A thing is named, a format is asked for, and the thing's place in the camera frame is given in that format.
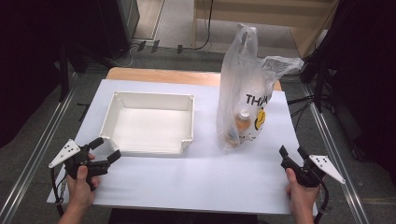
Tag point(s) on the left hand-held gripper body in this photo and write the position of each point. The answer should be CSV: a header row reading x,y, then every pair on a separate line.
x,y
67,151

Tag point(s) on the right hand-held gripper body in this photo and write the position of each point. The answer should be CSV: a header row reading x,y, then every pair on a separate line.
x,y
325,166

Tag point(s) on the white plastic tray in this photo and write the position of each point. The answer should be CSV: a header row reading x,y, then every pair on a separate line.
x,y
149,127

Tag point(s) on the orange juice bottle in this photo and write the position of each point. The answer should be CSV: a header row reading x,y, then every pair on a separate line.
x,y
243,123

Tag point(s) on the clear printed plastic bag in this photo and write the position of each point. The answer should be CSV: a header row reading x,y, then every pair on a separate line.
x,y
236,77

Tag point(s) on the person's right hand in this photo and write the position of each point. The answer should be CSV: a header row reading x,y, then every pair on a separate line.
x,y
303,199

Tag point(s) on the person's left hand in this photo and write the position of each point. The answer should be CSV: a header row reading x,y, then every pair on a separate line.
x,y
79,193

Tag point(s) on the black tripod stand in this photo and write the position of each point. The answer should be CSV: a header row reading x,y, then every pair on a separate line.
x,y
318,87

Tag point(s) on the black curtain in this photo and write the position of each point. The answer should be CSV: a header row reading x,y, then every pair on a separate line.
x,y
367,62
31,46

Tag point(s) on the metal floor rail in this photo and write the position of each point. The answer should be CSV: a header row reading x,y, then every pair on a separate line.
x,y
336,146
34,149

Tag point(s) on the wooden frame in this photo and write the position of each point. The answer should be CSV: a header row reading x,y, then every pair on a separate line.
x,y
249,12

